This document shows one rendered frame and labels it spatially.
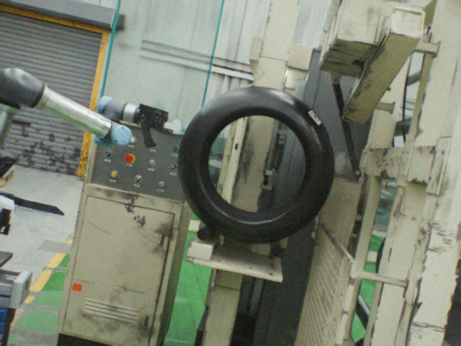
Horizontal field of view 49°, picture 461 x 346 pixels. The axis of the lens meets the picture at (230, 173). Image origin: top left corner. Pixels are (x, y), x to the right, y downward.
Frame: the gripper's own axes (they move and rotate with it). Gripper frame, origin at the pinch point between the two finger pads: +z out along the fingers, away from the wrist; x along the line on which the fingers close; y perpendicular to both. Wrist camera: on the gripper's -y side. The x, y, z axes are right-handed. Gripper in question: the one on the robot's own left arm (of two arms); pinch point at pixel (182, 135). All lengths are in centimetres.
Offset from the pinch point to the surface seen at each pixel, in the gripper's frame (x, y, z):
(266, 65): 26, 40, 22
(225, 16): 899, 247, -138
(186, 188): -11.3, -18.1, 9.2
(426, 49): -37, 49, 71
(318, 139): -12, 14, 50
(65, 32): 824, 106, -432
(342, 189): 18, -2, 69
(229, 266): -12, -41, 33
